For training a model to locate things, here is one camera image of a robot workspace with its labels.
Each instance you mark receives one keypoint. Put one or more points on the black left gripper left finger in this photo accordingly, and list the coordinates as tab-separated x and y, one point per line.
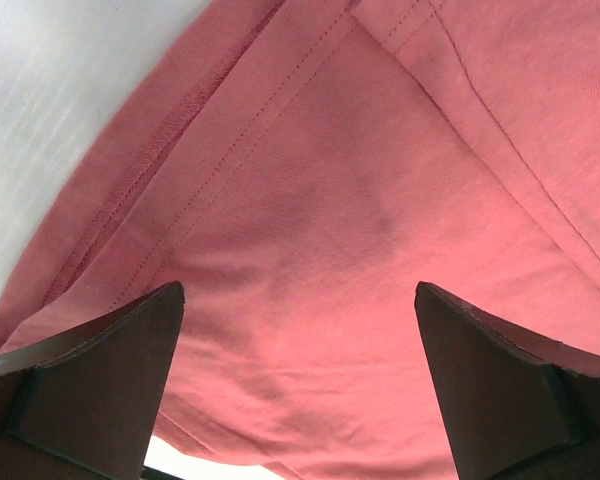
82	404

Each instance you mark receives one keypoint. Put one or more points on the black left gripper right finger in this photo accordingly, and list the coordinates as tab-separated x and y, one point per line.
515	404

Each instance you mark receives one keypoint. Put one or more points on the pink t shirt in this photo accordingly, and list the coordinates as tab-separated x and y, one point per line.
300	166

